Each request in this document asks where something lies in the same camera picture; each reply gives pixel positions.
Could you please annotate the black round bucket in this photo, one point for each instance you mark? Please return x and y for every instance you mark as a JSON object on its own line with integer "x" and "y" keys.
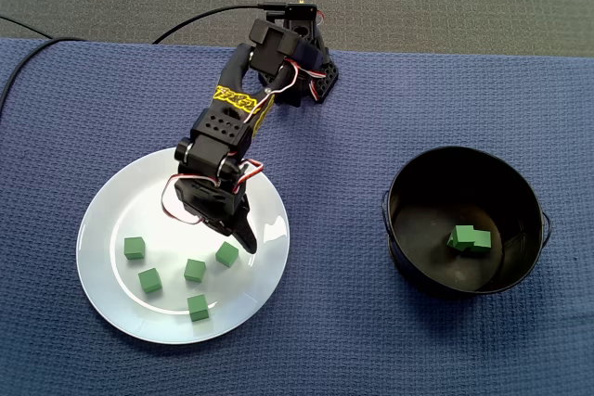
{"x": 445, "y": 275}

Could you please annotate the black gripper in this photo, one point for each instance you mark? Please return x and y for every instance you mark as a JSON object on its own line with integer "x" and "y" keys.
{"x": 239, "y": 226}

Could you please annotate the blue woven table cloth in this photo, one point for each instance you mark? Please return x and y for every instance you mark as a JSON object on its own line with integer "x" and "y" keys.
{"x": 325, "y": 229}

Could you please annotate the black robot arm with stickers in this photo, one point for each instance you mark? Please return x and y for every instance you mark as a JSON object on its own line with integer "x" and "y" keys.
{"x": 274, "y": 43}

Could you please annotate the white round plate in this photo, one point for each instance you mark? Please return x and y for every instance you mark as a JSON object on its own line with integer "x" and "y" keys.
{"x": 139, "y": 192}

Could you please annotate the green foam cube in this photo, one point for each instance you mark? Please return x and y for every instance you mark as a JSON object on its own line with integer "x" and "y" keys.
{"x": 134, "y": 249}
{"x": 455, "y": 244}
{"x": 195, "y": 271}
{"x": 227, "y": 255}
{"x": 150, "y": 281}
{"x": 198, "y": 308}
{"x": 464, "y": 232}
{"x": 482, "y": 243}

